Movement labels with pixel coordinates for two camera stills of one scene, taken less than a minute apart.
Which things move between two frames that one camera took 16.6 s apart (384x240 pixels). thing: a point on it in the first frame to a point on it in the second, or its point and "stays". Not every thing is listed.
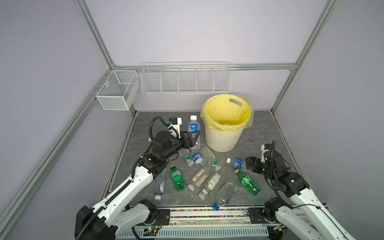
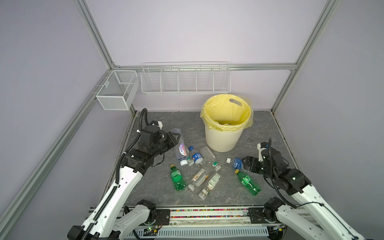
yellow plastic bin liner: x=227 y=112 stays
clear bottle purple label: x=163 y=180 to x=182 y=149
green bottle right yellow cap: x=248 y=182 stays
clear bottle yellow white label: x=199 y=178 stays
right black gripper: x=257 y=162 stays
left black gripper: x=190 y=142 to x=172 y=141
